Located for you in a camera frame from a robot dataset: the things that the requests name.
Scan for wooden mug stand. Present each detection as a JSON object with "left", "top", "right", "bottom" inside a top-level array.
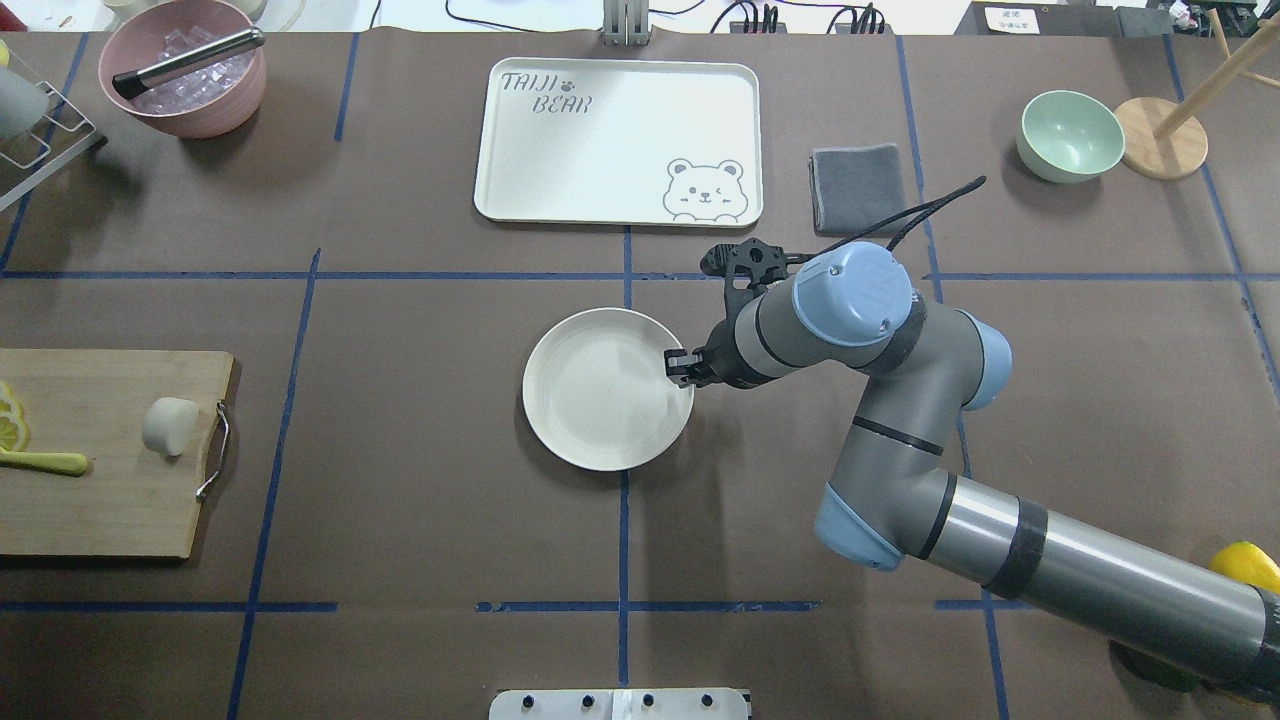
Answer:
[{"left": 1114, "top": 18, "right": 1279, "bottom": 181}]

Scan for acrylic cup rack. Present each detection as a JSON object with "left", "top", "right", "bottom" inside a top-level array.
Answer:
[{"left": 1, "top": 68, "right": 106, "bottom": 210}]

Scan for grey folded cloth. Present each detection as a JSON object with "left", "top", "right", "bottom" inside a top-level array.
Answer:
[{"left": 810, "top": 143, "right": 908, "bottom": 238}]

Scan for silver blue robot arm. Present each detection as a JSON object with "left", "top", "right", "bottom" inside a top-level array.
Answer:
[{"left": 666, "top": 238, "right": 1279, "bottom": 706}]

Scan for cream bear tray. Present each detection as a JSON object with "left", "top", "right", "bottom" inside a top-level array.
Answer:
[{"left": 474, "top": 56, "right": 764, "bottom": 228}]

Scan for grey blue cup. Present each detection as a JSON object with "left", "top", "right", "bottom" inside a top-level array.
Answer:
[{"left": 0, "top": 67, "right": 50, "bottom": 141}]

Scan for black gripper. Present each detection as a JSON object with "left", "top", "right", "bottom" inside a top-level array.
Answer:
[{"left": 664, "top": 320, "right": 762, "bottom": 389}]

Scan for lemon slices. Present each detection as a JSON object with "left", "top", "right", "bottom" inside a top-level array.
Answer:
[{"left": 1, "top": 380, "right": 29, "bottom": 452}]

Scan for white robot base pillar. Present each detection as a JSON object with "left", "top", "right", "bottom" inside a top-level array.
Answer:
[{"left": 488, "top": 687, "right": 754, "bottom": 719}]

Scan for yellow lemon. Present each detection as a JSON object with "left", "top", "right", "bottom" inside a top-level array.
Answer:
[{"left": 1208, "top": 541, "right": 1279, "bottom": 594}]

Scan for yellow green knife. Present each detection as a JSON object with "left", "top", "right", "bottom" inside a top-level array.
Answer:
[{"left": 1, "top": 448, "right": 91, "bottom": 477}]

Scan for white steamed bun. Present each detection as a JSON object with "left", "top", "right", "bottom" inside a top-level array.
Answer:
[{"left": 142, "top": 397, "right": 198, "bottom": 457}]

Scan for aluminium frame post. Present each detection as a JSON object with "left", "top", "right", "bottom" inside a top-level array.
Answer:
[{"left": 600, "top": 0, "right": 652, "bottom": 47}]

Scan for cream round plate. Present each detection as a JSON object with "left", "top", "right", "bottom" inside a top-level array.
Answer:
[{"left": 521, "top": 307, "right": 695, "bottom": 471}]

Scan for black power strip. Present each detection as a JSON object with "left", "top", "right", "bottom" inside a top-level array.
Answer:
[{"left": 710, "top": 1, "right": 892, "bottom": 36}]

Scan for green avocado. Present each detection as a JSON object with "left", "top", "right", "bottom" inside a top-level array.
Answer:
[{"left": 1108, "top": 641, "right": 1201, "bottom": 694}]

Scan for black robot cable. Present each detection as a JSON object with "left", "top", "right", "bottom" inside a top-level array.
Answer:
[{"left": 785, "top": 176, "right": 988, "bottom": 266}]

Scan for bamboo cutting board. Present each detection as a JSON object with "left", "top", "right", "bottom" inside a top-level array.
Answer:
[{"left": 1, "top": 348, "right": 234, "bottom": 559}]

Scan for metal tongs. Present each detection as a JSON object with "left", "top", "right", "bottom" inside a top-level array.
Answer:
[{"left": 110, "top": 26, "right": 266, "bottom": 101}]

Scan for pink bowl with ice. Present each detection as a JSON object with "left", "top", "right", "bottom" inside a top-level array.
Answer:
[{"left": 97, "top": 1, "right": 268, "bottom": 138}]

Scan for mint green bowl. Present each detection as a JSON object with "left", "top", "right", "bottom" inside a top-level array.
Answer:
[{"left": 1015, "top": 90, "right": 1126, "bottom": 184}]

